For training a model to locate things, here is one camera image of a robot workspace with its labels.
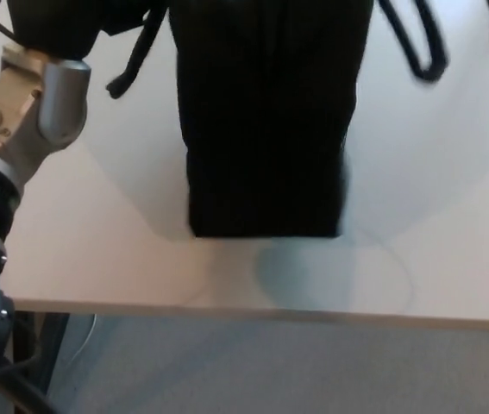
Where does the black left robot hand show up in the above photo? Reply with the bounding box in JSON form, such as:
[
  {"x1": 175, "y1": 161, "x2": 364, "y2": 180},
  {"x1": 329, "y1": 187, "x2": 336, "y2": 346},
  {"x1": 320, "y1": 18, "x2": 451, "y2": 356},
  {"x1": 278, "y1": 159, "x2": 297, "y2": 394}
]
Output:
[{"x1": 8, "y1": 0, "x2": 171, "y2": 60}]

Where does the black fabric lunch bag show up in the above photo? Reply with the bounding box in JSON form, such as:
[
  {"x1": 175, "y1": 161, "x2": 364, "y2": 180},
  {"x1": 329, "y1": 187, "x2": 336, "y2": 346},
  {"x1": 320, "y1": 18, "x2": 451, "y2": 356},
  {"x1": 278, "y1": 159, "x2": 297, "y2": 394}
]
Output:
[{"x1": 105, "y1": 0, "x2": 450, "y2": 239}]

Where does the thin white floor cable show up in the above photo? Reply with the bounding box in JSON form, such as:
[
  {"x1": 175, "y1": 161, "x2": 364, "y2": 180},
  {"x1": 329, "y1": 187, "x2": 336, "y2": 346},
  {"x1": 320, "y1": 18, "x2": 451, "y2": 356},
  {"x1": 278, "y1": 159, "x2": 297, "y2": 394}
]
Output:
[{"x1": 70, "y1": 313, "x2": 98, "y2": 364}]

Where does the black table leg frame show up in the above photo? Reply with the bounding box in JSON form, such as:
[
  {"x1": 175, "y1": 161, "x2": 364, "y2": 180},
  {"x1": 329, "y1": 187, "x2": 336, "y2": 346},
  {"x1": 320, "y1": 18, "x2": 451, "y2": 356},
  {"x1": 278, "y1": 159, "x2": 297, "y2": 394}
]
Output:
[{"x1": 9, "y1": 310, "x2": 72, "y2": 414}]

